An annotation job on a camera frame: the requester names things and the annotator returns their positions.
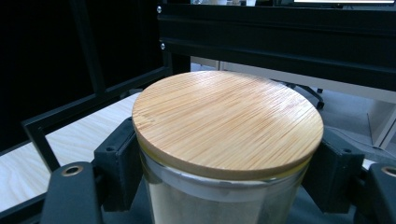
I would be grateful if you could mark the black two-tier metal rack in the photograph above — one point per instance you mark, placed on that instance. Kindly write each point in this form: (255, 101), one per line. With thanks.
(280, 31)

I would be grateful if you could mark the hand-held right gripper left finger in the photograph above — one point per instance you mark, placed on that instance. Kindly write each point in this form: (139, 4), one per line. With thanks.
(118, 168)

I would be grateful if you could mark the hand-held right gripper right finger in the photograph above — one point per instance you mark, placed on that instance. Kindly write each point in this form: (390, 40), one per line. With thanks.
(334, 174)

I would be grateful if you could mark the small glass jar wooden lid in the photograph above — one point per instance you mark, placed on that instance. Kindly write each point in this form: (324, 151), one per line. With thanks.
(227, 124)

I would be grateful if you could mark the black office chair base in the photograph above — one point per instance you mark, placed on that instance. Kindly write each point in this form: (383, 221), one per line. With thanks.
(320, 104)

